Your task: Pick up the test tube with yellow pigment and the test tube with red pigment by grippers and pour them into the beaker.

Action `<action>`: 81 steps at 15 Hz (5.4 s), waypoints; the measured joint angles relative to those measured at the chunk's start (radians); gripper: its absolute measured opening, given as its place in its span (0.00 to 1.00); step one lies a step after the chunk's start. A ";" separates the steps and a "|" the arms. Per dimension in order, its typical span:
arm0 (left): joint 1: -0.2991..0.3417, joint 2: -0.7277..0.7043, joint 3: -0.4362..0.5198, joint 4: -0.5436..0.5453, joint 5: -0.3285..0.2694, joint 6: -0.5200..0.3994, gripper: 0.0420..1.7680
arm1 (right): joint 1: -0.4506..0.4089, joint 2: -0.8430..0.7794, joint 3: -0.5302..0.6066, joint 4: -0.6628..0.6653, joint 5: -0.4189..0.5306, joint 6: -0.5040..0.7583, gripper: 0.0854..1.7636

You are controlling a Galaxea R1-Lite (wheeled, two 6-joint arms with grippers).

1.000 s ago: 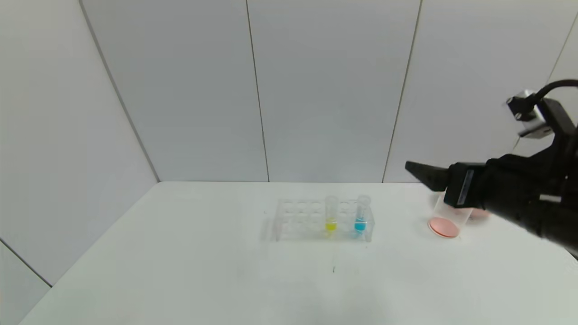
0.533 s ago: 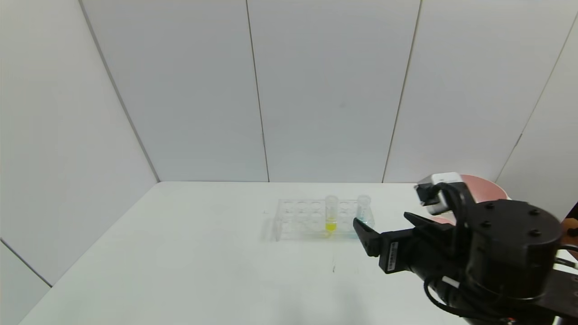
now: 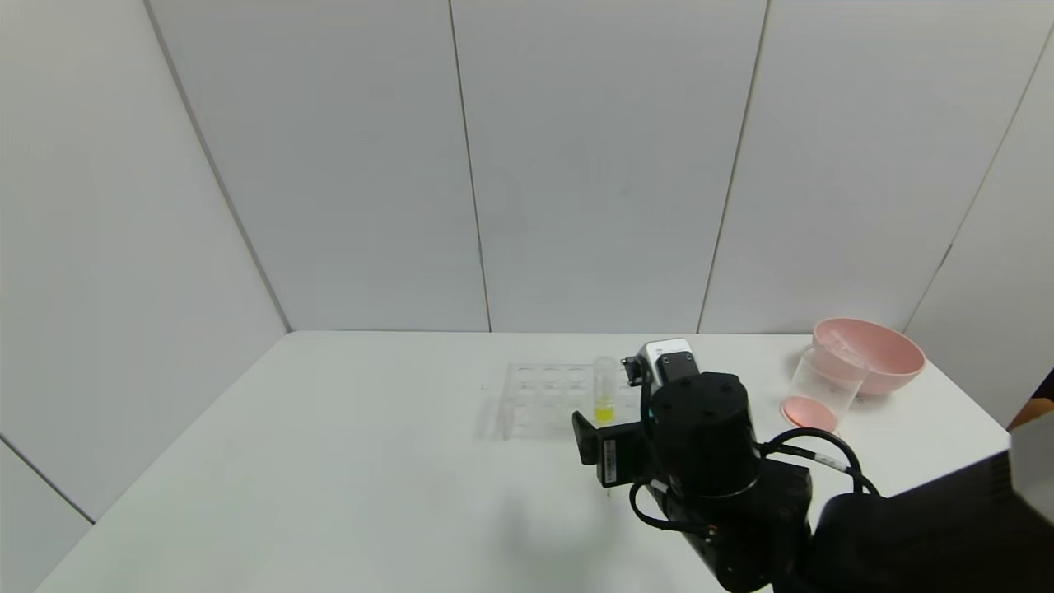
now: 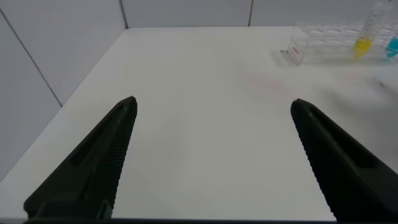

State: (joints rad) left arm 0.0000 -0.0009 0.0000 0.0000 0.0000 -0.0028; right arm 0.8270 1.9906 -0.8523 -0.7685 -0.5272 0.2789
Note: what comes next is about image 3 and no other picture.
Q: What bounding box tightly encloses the black camera cable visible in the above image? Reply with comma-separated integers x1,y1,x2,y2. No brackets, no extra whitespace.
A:
623,356,880,536

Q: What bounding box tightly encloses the test tube with yellow pigment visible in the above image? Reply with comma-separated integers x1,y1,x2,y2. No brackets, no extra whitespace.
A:
591,356,618,425

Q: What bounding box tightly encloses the clear plastic measuring cup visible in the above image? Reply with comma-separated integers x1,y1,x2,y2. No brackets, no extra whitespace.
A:
781,344,870,435

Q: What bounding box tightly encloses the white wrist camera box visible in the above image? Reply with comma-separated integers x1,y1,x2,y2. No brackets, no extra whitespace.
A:
641,338,701,388

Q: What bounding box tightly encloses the clear acrylic test tube rack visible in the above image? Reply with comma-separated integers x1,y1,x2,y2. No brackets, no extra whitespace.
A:
499,361,645,442

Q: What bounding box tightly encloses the pink bowl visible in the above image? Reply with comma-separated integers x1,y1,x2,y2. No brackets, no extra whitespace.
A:
811,318,927,397

